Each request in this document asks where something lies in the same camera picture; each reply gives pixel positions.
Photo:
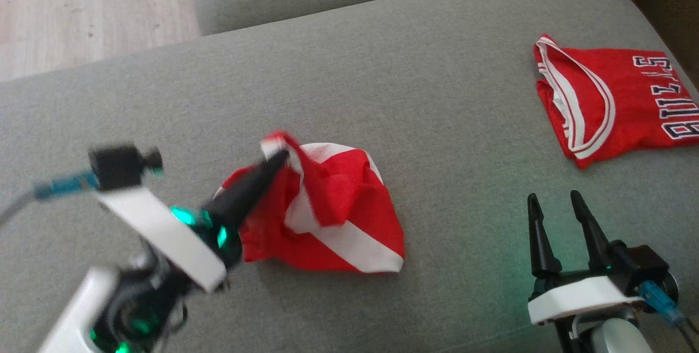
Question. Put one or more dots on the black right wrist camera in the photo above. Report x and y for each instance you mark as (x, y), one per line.
(644, 265)

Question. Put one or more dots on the red shorts with white stripes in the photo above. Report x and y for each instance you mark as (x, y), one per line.
(349, 216)

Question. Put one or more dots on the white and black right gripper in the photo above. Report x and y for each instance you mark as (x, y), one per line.
(579, 295)

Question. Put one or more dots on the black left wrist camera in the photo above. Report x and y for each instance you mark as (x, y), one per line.
(120, 166)

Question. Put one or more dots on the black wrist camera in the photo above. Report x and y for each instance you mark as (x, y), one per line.
(644, 265)
(120, 166)

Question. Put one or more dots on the red jersey with white sleeves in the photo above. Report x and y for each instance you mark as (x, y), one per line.
(617, 101)

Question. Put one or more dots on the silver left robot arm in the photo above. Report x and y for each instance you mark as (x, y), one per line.
(82, 309)

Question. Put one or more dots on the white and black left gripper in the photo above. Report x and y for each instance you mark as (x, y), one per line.
(169, 238)

